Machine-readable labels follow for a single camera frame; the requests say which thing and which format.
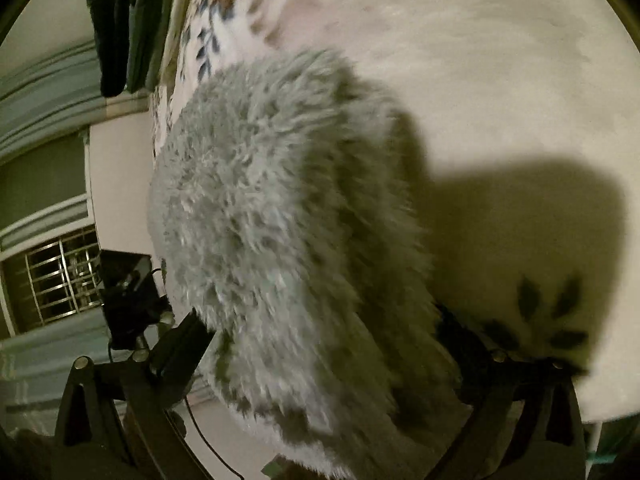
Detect floral quilt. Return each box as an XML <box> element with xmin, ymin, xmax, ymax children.
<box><xmin>150</xmin><ymin>0</ymin><xmax>631</xmax><ymax>423</ymax></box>

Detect window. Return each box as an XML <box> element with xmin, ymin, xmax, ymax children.
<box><xmin>0</xmin><ymin>225</ymin><xmax>108</xmax><ymax>336</ymax></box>

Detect black cable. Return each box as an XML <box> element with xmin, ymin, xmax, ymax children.
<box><xmin>107</xmin><ymin>340</ymin><xmax>246</xmax><ymax>480</ymax></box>

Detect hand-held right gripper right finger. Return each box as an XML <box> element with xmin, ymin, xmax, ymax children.
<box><xmin>425</xmin><ymin>305</ymin><xmax>586</xmax><ymax>480</ymax></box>

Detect black device on stand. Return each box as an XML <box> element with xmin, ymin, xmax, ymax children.
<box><xmin>98</xmin><ymin>249</ymin><xmax>173</xmax><ymax>352</ymax></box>

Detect dark green blanket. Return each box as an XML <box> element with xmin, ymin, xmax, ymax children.
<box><xmin>82</xmin><ymin>0</ymin><xmax>188</xmax><ymax>98</ymax></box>

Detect grey fluffy pants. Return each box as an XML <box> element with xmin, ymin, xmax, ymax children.
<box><xmin>147</xmin><ymin>49</ymin><xmax>473</xmax><ymax>480</ymax></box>

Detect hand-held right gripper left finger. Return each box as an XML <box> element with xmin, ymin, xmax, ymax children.
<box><xmin>54</xmin><ymin>310</ymin><xmax>217</xmax><ymax>480</ymax></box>

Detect grey-green curtain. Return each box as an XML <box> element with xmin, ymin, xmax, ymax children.
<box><xmin>0</xmin><ymin>42</ymin><xmax>151</xmax><ymax>161</ymax></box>

